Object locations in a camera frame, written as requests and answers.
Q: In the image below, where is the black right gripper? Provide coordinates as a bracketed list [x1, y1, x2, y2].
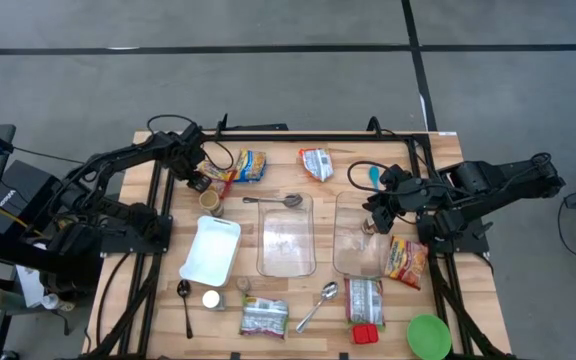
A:
[365, 163, 427, 235]

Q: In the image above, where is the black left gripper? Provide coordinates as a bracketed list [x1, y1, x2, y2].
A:
[166, 122, 214, 195]

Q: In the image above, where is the jar with tan lid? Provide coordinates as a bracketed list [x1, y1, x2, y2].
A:
[198, 188, 225, 219]

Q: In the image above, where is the yellow blue noodle packet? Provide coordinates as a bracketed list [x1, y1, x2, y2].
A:
[232, 148, 268, 184]

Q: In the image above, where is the orange white snack packet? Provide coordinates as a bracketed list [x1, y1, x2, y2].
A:
[297, 147, 335, 184]

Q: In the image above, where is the red square lid container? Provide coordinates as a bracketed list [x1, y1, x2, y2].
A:
[351, 323, 380, 346]

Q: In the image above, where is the yellow red noodle packet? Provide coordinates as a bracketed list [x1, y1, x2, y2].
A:
[384, 235, 430, 291]

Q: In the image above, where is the clear plastic bin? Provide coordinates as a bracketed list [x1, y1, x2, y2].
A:
[332, 192, 394, 279]
[256, 192, 318, 279]

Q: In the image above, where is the white rectangular tray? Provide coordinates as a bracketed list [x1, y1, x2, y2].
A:
[178, 214, 243, 289]

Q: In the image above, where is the red green white packet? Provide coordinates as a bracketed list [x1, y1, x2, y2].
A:
[343, 277, 387, 331]

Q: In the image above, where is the shiny silver spoon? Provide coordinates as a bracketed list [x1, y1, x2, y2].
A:
[295, 281, 340, 335]

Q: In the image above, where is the grey metal spoon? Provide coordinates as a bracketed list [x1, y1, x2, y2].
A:
[241, 193, 304, 209]

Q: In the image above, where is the dark metal spoon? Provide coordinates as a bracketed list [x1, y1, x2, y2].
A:
[176, 278, 195, 340]

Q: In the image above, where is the white lid jar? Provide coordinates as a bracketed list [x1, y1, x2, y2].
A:
[201, 288, 227, 312]

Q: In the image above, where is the green white purple packet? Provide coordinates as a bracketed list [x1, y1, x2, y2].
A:
[239, 295, 290, 340]

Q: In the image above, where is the black bulky equipment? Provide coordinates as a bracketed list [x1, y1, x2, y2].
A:
[0, 219, 104, 296]

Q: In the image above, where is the black cardboard box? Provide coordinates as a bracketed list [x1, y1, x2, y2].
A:
[0, 159, 74, 236]

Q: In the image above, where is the white paper sheet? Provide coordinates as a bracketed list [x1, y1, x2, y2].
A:
[15, 264, 62, 309]

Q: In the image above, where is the olive fabric bundle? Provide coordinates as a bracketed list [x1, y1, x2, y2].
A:
[0, 287, 37, 312]

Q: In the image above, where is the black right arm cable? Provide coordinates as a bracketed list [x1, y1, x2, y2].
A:
[346, 159, 419, 196]

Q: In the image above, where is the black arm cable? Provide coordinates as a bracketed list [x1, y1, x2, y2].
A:
[146, 113, 235, 172]
[346, 159, 419, 196]

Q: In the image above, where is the black camera bracket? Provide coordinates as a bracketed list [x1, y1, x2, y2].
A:
[215, 113, 289, 135]

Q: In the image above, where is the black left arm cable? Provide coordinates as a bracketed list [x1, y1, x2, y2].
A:
[146, 113, 235, 172]

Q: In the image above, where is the thin black cable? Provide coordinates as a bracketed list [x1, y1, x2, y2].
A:
[12, 146, 87, 165]

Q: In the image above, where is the thick black cable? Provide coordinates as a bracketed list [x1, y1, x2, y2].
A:
[95, 252, 134, 351]

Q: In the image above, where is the yellow cable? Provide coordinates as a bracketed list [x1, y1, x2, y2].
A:
[0, 207, 44, 236]

